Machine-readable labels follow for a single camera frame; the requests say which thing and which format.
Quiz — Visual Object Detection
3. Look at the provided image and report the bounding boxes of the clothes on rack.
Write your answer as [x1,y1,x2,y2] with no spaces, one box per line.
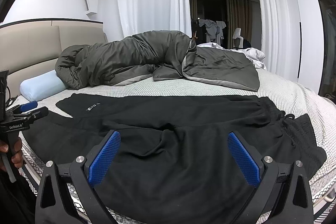
[191,19,226,45]

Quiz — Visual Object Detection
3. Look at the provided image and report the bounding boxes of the black cable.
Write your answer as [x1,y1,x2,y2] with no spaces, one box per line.
[4,86,18,109]

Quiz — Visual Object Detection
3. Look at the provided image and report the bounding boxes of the white sheer curtain right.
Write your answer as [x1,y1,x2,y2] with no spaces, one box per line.
[259,0,286,77]

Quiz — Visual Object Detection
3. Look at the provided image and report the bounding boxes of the white wardrobe door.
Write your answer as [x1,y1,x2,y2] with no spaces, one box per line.
[284,0,324,93]

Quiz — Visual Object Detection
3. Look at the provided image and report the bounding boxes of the black pants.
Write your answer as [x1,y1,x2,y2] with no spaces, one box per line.
[23,94,326,223]

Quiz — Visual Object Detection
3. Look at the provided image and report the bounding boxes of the dark grey duvet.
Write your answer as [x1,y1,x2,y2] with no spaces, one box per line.
[55,31,260,92]

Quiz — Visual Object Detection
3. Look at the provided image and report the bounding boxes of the light blue pillow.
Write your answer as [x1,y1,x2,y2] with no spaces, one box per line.
[19,70,68,102]

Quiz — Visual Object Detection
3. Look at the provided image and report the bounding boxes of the person's left hand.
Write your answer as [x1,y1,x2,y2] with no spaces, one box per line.
[0,138,25,169]

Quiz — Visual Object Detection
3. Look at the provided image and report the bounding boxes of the white office chair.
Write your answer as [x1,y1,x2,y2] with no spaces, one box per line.
[232,28,244,50]

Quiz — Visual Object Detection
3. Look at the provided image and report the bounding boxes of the beige padded headboard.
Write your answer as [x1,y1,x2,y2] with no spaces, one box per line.
[1,18,108,97]

